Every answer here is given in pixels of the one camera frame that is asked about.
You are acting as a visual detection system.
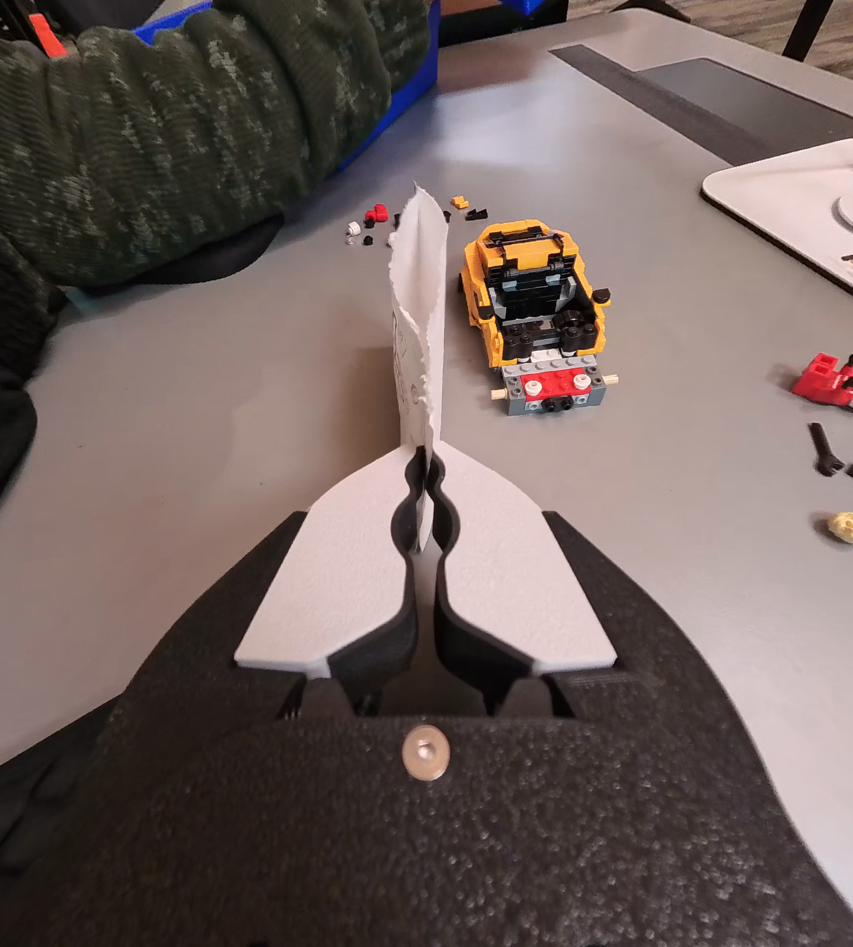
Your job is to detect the red orange object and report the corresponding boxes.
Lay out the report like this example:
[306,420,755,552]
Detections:
[27,13,70,60]

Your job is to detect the black toy wrench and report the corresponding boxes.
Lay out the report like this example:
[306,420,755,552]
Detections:
[809,422,844,476]

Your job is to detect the yellow toy brick car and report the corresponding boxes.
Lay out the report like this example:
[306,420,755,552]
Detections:
[458,220,621,417]

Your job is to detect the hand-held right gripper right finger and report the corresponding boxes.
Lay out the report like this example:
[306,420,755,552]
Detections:
[430,451,618,705]

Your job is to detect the black bumpy wrist rest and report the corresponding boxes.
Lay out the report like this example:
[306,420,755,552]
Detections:
[64,213,284,297]

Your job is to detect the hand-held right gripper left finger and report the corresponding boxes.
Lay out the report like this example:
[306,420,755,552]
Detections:
[234,447,427,704]

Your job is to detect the torn white paper bag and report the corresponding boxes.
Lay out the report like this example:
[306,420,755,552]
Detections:
[385,181,451,552]

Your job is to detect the red toy minifigure body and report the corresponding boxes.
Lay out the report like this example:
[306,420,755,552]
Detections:
[791,351,853,406]

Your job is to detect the person's left forearm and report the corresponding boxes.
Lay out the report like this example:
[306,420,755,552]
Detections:
[0,0,433,290]

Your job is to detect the white adjustable stand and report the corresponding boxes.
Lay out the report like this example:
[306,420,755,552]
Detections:
[700,111,853,323]

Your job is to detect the large pile of toy bricks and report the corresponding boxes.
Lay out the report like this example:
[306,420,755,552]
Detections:
[343,194,490,249]

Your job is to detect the blue plastic bin holding bricks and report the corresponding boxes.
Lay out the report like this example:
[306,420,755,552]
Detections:
[134,0,444,177]

